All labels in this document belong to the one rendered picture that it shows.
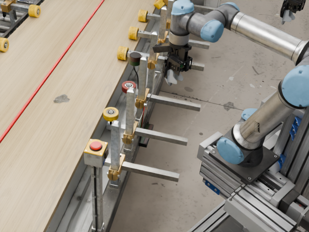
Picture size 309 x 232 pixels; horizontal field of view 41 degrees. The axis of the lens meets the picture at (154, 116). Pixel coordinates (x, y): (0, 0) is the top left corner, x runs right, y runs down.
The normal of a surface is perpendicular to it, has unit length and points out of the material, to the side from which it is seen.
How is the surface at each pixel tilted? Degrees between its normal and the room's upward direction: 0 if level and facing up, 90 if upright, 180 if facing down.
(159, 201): 0
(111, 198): 0
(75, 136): 0
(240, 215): 90
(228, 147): 97
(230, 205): 90
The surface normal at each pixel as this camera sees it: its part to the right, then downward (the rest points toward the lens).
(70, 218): 0.07, -0.75
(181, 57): -0.72, 0.42
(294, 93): -0.57, 0.40
